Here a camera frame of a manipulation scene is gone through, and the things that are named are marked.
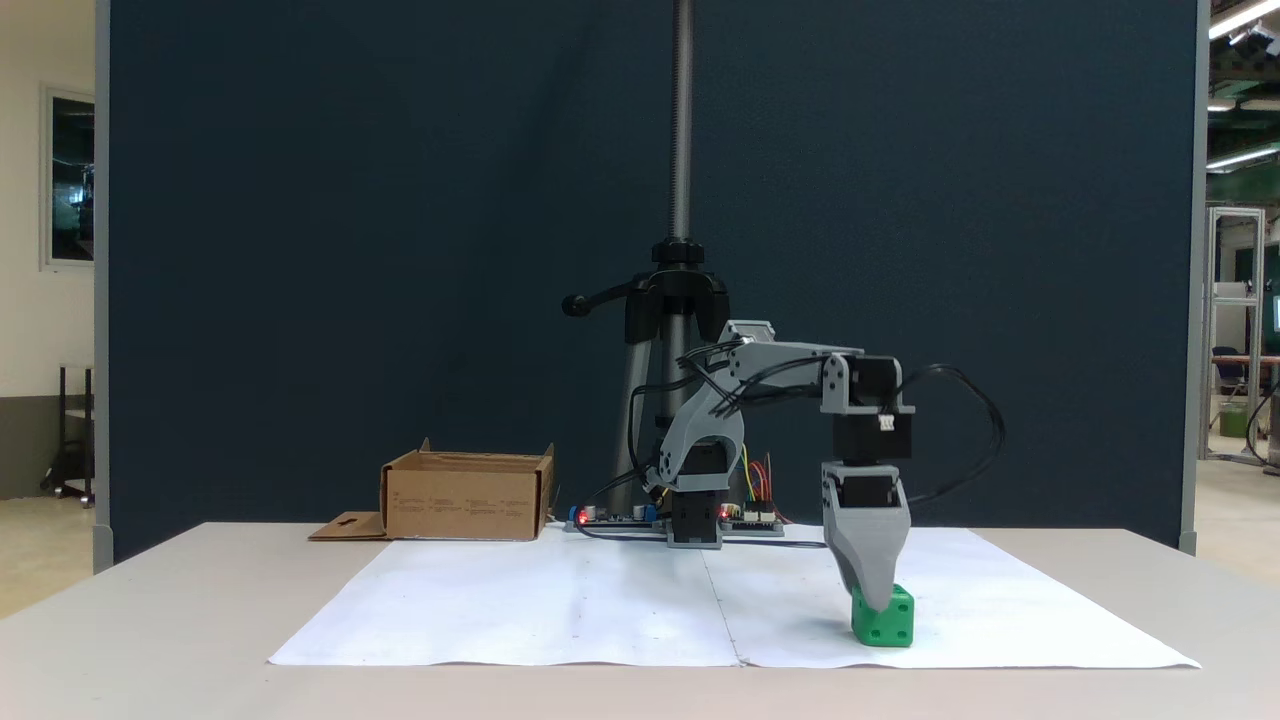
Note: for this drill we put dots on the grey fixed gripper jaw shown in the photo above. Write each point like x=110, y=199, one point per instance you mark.
x=880, y=555

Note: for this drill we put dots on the dark blue partition panel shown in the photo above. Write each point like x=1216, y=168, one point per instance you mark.
x=300, y=250

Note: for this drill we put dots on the blue circuit board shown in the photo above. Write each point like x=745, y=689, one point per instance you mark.
x=610, y=520

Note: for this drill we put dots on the black cart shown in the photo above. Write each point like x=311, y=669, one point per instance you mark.
x=75, y=470

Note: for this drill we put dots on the black camera tripod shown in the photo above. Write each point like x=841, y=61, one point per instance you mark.
x=680, y=150

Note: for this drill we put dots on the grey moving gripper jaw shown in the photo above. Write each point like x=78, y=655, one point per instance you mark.
x=843, y=545

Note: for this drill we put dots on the green bin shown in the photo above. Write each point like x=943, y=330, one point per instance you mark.
x=1233, y=422

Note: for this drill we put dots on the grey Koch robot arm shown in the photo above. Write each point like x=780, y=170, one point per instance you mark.
x=700, y=420

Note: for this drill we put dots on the white paper sheet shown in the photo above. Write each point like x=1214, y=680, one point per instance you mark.
x=1000, y=610
x=520, y=600

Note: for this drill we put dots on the brown cardboard box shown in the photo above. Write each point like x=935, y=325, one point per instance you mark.
x=460, y=500

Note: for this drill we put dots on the aluminium frame rack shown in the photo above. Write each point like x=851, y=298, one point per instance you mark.
x=1212, y=330

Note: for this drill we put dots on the framed wall window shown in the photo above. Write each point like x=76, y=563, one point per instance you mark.
x=72, y=180

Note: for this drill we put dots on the green dice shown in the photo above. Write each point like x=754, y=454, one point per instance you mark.
x=890, y=625

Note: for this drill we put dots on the ceiling light strip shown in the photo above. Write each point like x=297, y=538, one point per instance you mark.
x=1240, y=18
x=1240, y=157

